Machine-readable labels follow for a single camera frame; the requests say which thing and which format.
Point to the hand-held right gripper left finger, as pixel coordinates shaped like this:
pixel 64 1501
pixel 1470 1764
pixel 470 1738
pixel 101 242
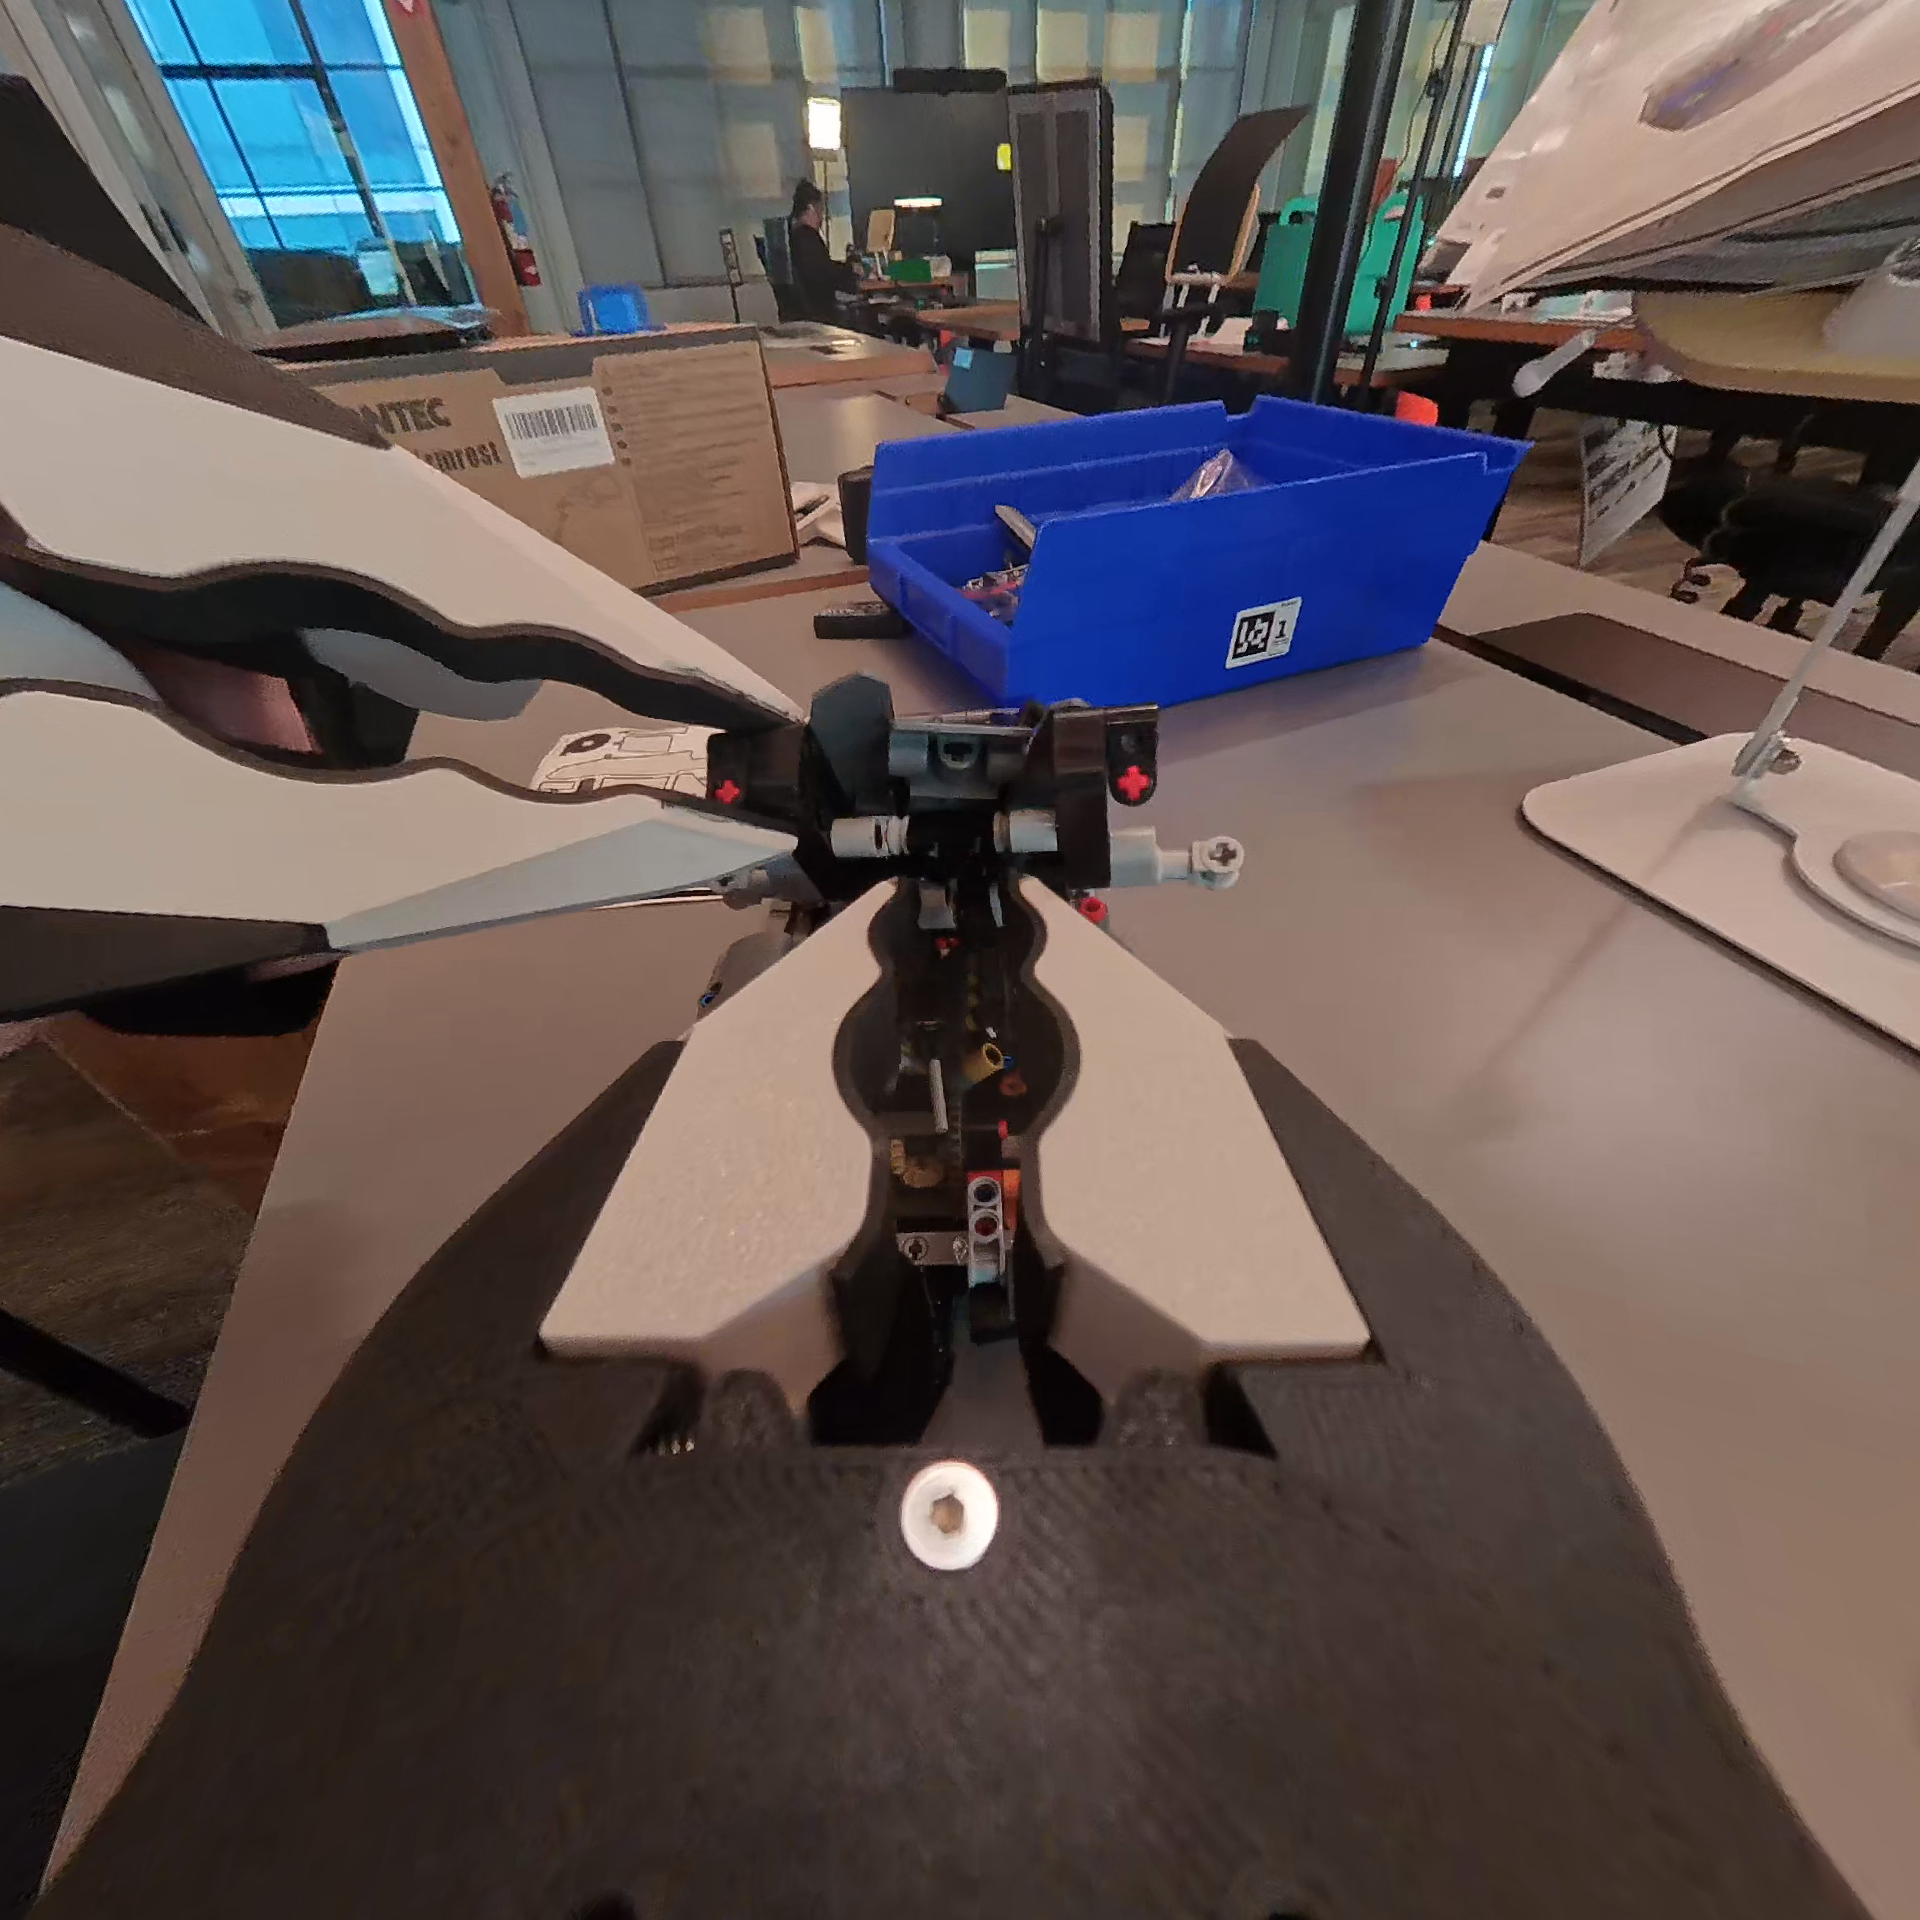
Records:
pixel 721 1185

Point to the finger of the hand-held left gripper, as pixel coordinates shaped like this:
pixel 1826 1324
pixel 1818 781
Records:
pixel 224 840
pixel 224 480

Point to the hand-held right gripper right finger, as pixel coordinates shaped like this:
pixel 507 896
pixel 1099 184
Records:
pixel 1184 1185

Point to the small black grey lego assembly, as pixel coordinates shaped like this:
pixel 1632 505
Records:
pixel 975 763

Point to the red fire extinguisher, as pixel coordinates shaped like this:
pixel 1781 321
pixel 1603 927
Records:
pixel 521 248

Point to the printed instruction sheet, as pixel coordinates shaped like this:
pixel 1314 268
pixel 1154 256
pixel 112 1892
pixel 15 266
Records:
pixel 615 757

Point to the small blue container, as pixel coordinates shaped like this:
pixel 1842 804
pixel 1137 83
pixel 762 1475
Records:
pixel 615 307

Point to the cardboard box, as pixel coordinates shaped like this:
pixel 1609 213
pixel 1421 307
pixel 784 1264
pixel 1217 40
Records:
pixel 691 450

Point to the white lamp base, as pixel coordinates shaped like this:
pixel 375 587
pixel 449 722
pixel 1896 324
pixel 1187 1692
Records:
pixel 1650 840

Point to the blue plastic bin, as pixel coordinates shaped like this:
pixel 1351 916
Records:
pixel 1125 599

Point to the clear plastic bag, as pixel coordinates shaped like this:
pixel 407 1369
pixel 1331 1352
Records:
pixel 1207 475

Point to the black screen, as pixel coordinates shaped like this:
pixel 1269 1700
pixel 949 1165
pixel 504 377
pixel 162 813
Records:
pixel 931 148

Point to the white hanging sign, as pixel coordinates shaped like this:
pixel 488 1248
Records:
pixel 1629 480

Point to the black metal cabinet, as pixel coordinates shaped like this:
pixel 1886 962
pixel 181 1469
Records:
pixel 1065 224

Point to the black office chair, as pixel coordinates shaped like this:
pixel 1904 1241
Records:
pixel 1799 539

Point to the green chair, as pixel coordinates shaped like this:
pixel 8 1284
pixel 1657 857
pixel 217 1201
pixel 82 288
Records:
pixel 1319 269

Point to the wooden chair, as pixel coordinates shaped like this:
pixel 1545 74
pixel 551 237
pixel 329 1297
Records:
pixel 1230 194

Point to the black pole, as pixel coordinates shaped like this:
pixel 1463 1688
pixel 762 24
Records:
pixel 1350 194

